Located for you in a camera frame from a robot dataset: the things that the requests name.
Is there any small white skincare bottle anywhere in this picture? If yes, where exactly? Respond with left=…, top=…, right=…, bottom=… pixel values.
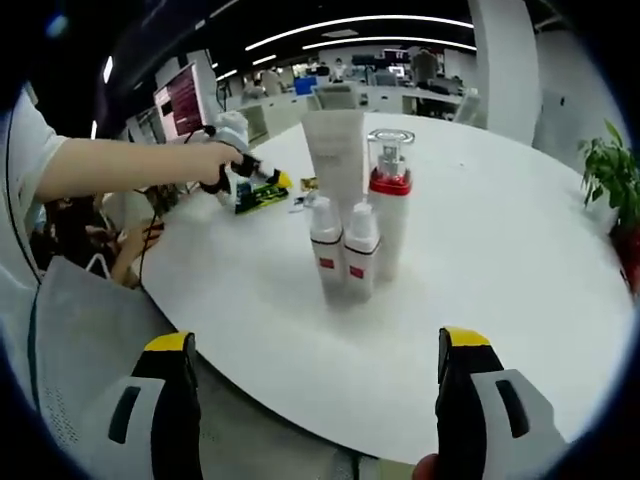
left=309, top=196, right=345, bottom=307
left=342, top=201, right=382, bottom=304

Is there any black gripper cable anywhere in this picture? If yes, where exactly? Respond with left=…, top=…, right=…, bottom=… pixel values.
left=133, top=125, right=217, bottom=289

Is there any black green packet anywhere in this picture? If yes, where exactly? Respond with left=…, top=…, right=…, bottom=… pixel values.
left=234, top=179, right=294, bottom=216

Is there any clear sachet blue square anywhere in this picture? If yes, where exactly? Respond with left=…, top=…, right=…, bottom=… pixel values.
left=288, top=192, right=321, bottom=214

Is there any red bouquet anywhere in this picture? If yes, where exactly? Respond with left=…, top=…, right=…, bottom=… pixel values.
left=609, top=224, right=640, bottom=296

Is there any green potted plant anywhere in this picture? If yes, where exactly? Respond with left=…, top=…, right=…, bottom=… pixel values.
left=578, top=119, right=640, bottom=226

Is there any person's right hand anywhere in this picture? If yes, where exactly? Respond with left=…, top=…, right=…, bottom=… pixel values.
left=410, top=452, right=442, bottom=480

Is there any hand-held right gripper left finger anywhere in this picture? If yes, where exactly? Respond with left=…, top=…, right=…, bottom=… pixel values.
left=79, top=330, right=204, bottom=480

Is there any white skincare bottle red collar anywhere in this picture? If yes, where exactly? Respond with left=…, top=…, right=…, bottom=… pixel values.
left=367, top=128, right=416, bottom=281

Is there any row of white office desks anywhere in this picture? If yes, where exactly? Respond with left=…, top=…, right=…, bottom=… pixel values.
left=239, top=82, right=476, bottom=121

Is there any ceiling strip light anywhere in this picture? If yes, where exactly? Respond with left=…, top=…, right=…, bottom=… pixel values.
left=244, top=14, right=474, bottom=51
left=302, top=35, right=476, bottom=52

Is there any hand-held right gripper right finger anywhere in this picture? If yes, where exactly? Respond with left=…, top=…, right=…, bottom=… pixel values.
left=435, top=325, right=571, bottom=480

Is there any person's left hand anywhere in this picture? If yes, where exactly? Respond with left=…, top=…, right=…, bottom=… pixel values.
left=197, top=141, right=245, bottom=176

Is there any large white skincare tube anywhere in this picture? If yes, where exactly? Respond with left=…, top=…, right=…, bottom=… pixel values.
left=299, top=108, right=367, bottom=236

